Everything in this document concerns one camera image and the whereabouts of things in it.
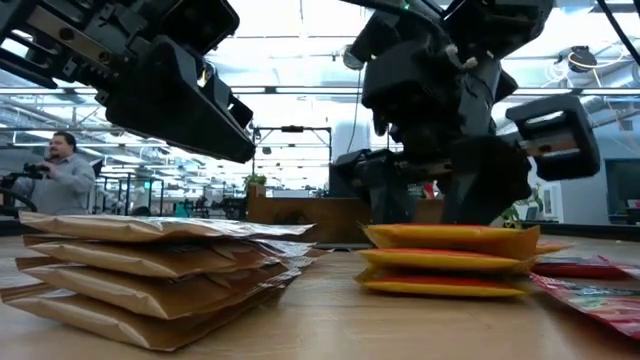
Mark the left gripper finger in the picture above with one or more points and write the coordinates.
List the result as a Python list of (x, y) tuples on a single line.
[(170, 110), (232, 107)]

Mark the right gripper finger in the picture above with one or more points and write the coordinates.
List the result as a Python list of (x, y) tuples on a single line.
[(380, 190), (480, 185)]

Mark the wooden tea organizer box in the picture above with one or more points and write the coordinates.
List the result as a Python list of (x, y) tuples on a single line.
[(300, 215)]

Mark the green plant in white pot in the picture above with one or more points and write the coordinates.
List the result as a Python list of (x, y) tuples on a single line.
[(512, 217)]

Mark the green background plant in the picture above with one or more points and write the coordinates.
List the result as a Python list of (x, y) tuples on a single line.
[(255, 181)]

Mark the person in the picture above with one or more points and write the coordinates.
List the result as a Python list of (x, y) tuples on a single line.
[(65, 185)]

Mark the large black screen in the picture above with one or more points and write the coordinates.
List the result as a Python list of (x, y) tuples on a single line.
[(622, 185)]

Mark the black background rig frame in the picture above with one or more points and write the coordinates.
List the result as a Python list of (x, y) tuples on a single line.
[(292, 128)]

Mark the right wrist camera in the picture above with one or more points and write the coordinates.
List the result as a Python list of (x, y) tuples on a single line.
[(405, 75)]

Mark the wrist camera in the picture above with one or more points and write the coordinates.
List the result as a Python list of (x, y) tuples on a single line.
[(200, 25), (405, 75)]

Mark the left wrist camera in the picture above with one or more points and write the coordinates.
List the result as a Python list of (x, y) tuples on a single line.
[(200, 25)]

